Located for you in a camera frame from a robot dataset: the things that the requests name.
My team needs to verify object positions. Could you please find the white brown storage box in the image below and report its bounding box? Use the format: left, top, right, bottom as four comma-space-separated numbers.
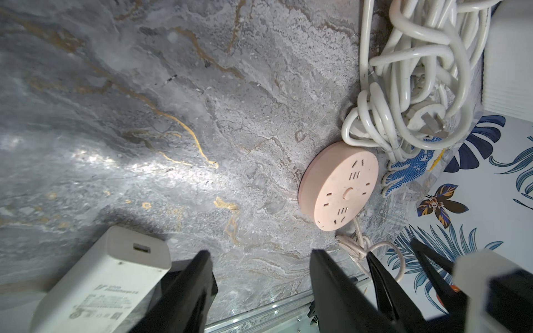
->
482, 1, 532, 122

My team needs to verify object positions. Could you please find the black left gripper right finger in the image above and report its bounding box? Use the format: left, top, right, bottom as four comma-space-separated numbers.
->
310, 249, 397, 333

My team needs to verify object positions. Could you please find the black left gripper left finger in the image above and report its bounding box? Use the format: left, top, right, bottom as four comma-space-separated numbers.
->
130, 250, 219, 332

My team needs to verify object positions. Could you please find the aluminium front rail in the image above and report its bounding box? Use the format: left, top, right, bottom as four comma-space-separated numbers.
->
205, 277, 320, 332

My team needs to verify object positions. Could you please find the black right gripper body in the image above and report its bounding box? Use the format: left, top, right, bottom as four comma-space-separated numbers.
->
453, 249, 533, 333

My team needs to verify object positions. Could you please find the pink socket cable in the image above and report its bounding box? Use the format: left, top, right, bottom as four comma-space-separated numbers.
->
335, 216, 407, 284

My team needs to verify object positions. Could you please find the white cable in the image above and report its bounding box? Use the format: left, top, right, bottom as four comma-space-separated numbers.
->
341, 0, 501, 163

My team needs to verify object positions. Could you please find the blue dotted work glove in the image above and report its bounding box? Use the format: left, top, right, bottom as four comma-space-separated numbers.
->
381, 148, 447, 198

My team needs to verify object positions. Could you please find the white charger plug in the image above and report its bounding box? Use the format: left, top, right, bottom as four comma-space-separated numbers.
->
30, 226, 172, 332

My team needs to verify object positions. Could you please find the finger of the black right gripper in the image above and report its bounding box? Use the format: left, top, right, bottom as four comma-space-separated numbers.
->
410, 239, 466, 308
366, 253, 425, 329

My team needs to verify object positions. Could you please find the round pink power socket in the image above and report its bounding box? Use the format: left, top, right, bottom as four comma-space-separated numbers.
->
298, 142, 379, 232

